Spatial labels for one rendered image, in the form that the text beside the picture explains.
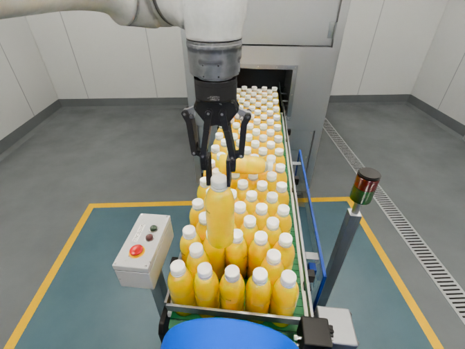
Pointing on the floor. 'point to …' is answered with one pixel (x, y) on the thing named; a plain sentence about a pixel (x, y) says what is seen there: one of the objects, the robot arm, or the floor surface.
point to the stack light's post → (339, 253)
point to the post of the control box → (159, 293)
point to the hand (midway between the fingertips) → (219, 170)
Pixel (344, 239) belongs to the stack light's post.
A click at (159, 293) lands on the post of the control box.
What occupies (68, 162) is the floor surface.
